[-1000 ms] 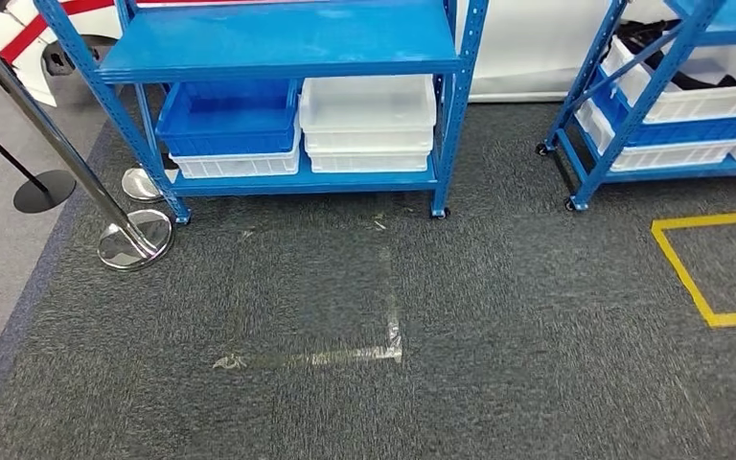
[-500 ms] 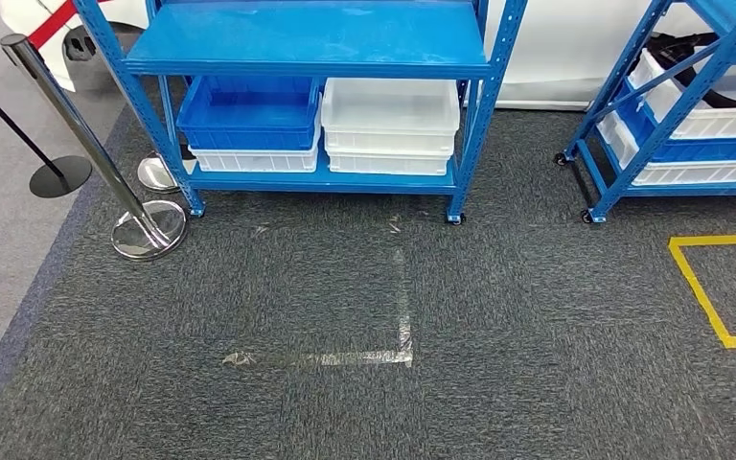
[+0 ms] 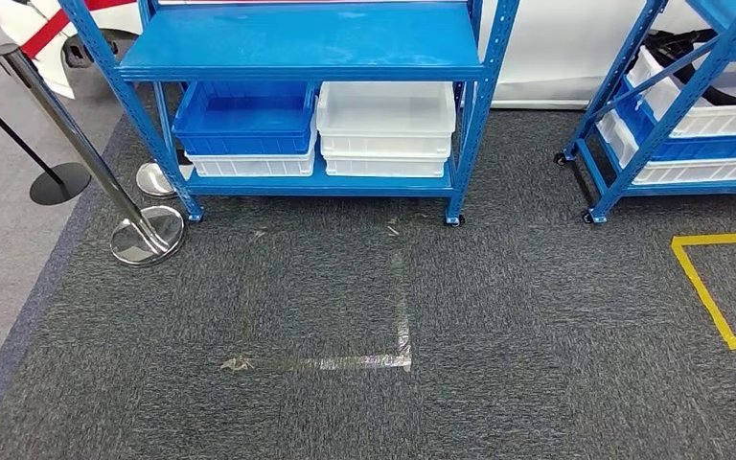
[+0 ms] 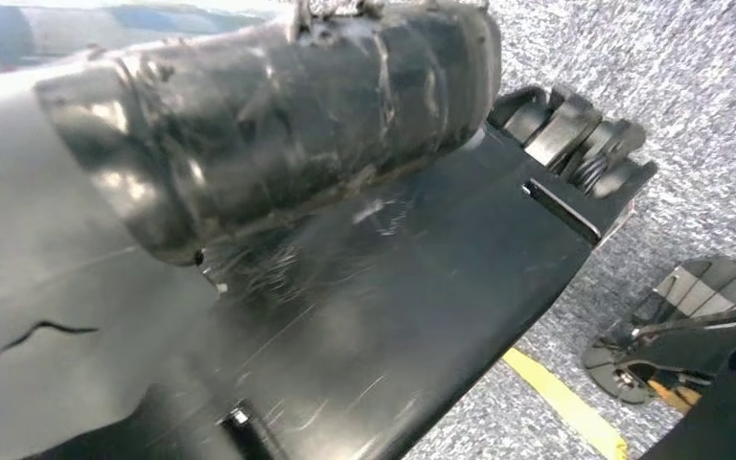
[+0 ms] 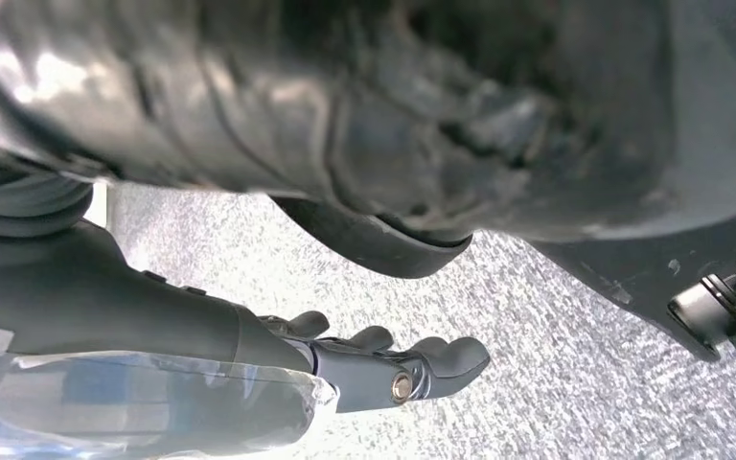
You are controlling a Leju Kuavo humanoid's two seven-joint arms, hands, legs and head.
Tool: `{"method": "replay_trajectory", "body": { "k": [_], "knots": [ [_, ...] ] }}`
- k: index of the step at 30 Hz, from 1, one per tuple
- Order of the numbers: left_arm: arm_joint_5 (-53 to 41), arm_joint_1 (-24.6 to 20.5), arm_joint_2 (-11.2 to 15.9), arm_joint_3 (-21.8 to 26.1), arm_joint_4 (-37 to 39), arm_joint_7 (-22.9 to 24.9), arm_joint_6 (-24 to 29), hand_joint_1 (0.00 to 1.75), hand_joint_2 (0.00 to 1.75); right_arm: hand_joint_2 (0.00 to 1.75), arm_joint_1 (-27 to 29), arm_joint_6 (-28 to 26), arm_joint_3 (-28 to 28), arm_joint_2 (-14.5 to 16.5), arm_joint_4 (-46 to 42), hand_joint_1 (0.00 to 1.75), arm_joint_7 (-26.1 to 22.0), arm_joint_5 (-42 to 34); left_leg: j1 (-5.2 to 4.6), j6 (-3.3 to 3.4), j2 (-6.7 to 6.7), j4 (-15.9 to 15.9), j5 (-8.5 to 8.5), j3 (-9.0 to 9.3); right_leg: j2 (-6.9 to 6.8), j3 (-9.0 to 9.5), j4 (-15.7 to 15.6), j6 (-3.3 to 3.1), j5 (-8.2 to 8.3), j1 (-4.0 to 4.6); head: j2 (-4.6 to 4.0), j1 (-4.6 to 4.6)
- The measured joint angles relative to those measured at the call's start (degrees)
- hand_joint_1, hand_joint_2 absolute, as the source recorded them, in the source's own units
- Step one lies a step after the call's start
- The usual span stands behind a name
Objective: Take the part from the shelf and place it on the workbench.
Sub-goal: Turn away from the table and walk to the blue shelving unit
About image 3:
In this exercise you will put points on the black base stanchion post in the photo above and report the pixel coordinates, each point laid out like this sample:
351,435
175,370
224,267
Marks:
57,185

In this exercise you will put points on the white car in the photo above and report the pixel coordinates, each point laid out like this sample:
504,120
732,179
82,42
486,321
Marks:
552,57

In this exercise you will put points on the blue metal shelf rack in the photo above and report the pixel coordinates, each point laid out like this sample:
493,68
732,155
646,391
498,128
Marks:
304,38
666,127

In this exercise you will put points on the silver floor tape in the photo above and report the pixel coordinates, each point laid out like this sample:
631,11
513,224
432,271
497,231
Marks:
342,363

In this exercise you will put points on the red barrier belt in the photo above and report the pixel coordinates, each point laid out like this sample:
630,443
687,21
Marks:
47,32

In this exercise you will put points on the blue plastic bin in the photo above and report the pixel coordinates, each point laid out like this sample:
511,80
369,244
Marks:
704,149
241,114

